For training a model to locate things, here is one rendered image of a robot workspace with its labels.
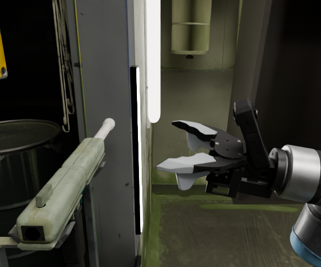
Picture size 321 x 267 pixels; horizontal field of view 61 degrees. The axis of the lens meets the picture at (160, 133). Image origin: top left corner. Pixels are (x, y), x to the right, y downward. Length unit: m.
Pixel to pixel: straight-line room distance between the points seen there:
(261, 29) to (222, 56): 1.57
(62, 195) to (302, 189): 0.36
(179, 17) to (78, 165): 2.04
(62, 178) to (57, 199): 0.06
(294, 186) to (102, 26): 0.67
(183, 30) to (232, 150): 2.00
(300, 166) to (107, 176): 0.69
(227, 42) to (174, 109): 0.81
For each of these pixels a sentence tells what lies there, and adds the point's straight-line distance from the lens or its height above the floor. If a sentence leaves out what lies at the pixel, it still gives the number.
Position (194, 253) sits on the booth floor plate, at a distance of 1.97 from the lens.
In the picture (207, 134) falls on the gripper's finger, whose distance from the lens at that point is 0.50.
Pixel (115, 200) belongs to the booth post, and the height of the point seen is 0.80.
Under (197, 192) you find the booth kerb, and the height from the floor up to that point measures 0.09.
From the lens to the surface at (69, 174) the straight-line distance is 0.47.
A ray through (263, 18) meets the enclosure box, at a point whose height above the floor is 1.44.
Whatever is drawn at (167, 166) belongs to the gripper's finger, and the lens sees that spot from 0.42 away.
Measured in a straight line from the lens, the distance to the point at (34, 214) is 0.39.
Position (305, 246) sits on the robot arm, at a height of 1.00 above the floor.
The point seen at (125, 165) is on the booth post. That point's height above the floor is 0.94.
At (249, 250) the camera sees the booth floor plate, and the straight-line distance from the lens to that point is 2.06.
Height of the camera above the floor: 1.35
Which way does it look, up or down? 18 degrees down
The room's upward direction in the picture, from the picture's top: straight up
